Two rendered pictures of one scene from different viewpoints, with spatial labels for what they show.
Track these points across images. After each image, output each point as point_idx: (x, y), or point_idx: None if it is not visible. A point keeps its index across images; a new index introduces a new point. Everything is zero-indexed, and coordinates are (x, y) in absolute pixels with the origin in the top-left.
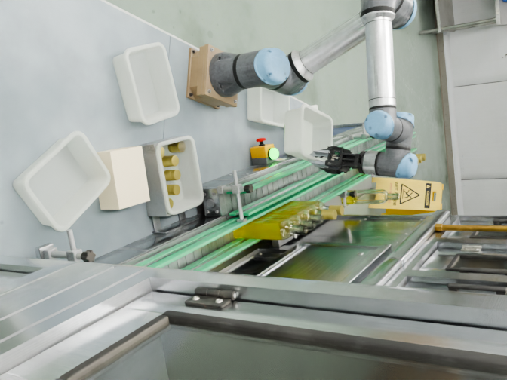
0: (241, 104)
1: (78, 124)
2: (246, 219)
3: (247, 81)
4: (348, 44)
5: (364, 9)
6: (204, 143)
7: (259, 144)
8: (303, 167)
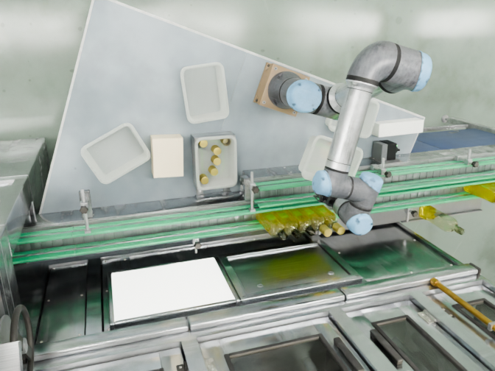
0: None
1: (143, 115)
2: (254, 210)
3: (285, 104)
4: None
5: (347, 74)
6: (266, 139)
7: None
8: None
